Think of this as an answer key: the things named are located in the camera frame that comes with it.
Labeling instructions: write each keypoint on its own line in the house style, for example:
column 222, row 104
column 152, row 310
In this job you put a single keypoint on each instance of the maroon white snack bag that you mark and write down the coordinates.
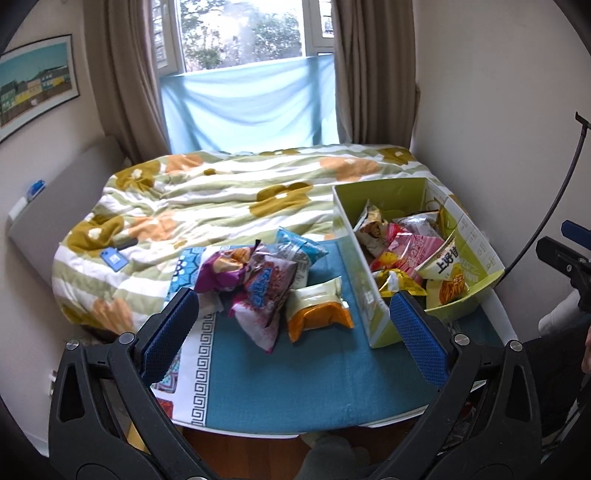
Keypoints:
column 257, row 304

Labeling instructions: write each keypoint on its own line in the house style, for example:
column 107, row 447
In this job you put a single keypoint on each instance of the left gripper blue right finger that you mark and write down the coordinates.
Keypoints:
column 419, row 333

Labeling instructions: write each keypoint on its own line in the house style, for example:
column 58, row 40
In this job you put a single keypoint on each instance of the person's right hand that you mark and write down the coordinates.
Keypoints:
column 586, row 362

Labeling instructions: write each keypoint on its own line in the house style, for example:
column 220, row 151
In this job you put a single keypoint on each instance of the light blue window cloth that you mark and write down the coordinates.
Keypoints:
column 256, row 107

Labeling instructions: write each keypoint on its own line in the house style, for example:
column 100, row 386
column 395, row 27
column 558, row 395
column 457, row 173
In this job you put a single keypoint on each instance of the blue seal snack bag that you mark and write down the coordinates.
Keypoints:
column 304, row 252

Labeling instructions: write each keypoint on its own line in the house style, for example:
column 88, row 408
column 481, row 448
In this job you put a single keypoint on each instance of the window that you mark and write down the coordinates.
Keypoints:
column 192, row 36

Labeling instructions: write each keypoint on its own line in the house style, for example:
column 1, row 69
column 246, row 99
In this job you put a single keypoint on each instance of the green cardboard box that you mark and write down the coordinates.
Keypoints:
column 396, row 198

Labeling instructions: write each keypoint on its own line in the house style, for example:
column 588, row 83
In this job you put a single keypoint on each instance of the blue white headboard item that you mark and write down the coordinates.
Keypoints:
column 34, row 190

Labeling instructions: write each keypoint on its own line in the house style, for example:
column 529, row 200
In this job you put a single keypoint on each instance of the brown curtain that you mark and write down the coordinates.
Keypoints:
column 376, row 92
column 122, row 70

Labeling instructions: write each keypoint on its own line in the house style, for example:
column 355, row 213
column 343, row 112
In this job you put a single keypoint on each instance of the floral striped duvet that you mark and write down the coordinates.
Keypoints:
column 153, row 211

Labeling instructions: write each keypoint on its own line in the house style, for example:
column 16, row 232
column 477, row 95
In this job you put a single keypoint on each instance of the white triangular snack bag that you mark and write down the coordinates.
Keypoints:
column 424, row 223

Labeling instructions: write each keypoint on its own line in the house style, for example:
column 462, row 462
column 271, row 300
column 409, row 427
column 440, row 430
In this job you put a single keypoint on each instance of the pink snack bag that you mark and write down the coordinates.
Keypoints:
column 405, row 250

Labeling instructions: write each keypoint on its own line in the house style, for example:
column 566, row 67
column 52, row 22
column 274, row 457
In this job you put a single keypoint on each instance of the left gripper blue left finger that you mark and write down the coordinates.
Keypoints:
column 162, row 335

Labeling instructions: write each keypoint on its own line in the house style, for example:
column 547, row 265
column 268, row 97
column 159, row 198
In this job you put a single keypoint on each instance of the yellow foil snack packet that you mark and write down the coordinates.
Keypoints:
column 392, row 281

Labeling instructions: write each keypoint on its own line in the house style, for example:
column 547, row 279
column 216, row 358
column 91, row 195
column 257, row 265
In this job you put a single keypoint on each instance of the corn snack bag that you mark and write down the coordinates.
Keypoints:
column 371, row 229

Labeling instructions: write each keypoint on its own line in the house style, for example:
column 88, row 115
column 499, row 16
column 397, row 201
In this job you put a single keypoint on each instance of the framed houses picture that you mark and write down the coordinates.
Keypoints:
column 36, row 78

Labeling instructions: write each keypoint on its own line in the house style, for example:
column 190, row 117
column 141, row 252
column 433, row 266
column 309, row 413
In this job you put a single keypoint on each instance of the brown right curtain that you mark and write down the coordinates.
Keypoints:
column 376, row 92

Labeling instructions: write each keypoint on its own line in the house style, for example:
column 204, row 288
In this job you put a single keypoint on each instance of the white orange chips bag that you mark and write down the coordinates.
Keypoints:
column 443, row 275

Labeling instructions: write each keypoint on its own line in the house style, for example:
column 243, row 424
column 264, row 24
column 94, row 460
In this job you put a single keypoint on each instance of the purple snack bag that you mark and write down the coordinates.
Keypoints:
column 224, row 270

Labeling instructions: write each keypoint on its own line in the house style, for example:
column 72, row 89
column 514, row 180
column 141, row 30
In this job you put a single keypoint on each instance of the brown left curtain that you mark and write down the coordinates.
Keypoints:
column 122, row 70

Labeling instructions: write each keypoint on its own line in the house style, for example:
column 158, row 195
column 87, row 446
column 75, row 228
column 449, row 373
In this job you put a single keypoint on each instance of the grey headboard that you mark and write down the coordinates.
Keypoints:
column 64, row 202

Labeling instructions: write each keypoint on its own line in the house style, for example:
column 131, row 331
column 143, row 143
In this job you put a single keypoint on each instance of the white orange snack packet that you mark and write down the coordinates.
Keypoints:
column 315, row 307

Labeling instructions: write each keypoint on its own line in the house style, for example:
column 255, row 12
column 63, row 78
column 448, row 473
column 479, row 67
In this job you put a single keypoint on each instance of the blue patterned table cloth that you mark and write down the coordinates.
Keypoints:
column 330, row 379

